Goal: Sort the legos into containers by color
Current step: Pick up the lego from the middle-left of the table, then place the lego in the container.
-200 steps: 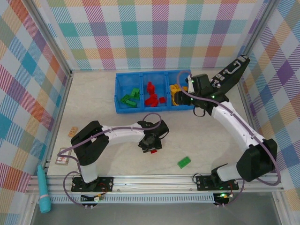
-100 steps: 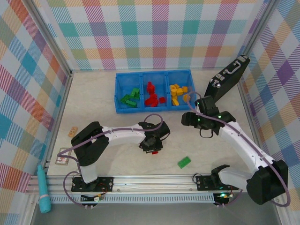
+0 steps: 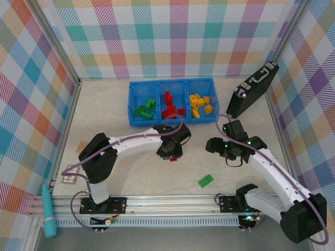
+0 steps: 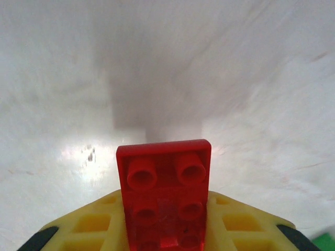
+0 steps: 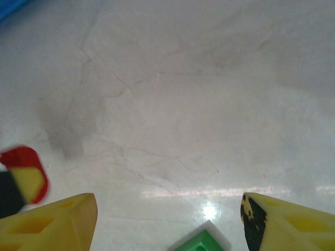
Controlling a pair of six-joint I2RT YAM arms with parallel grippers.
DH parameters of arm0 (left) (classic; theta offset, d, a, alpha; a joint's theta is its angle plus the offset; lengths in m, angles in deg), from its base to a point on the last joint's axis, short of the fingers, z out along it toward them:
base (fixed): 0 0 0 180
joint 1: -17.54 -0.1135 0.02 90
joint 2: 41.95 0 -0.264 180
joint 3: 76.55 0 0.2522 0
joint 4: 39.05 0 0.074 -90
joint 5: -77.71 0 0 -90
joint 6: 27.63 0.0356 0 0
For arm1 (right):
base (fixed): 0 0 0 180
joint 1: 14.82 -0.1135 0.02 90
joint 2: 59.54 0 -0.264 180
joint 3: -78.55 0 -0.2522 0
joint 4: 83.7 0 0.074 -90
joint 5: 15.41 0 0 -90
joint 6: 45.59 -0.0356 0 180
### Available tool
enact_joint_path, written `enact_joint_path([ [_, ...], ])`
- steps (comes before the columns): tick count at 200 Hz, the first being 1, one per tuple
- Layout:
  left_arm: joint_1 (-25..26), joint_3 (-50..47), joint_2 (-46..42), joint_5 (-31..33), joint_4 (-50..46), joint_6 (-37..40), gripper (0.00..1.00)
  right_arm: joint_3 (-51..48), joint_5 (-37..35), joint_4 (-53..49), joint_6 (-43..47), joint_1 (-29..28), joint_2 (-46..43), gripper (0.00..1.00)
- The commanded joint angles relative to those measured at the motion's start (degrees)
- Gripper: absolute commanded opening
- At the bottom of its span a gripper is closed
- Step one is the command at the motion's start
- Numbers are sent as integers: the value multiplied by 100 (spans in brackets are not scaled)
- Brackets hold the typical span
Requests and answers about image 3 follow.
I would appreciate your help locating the small red lego brick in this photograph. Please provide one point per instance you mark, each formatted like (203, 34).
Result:
(166, 93)

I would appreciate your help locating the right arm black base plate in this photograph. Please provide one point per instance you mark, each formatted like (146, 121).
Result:
(227, 204)

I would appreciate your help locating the teal cylinder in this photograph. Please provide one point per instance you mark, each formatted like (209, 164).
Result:
(49, 214)

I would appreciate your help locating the red square lego brick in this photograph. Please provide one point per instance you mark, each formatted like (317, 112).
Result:
(168, 100)

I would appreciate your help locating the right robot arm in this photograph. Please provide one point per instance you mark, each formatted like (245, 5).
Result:
(303, 222)

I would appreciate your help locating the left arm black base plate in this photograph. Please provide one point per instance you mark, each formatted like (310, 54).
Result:
(117, 205)

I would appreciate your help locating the small tan wooden block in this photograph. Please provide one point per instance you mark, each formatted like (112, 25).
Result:
(81, 147)

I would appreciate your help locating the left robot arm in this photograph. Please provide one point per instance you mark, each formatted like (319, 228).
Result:
(99, 159)

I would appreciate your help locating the green square lego brick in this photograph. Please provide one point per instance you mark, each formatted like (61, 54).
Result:
(150, 101)

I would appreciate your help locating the grey metal sheet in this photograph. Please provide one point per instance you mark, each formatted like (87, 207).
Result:
(170, 240)

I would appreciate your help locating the black briefcase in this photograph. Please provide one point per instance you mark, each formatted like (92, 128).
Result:
(251, 91)

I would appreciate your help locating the yellow lego brick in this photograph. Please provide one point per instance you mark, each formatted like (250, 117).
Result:
(194, 108)
(206, 99)
(196, 114)
(208, 109)
(201, 102)

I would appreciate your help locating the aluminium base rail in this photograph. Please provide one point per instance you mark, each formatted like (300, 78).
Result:
(170, 206)

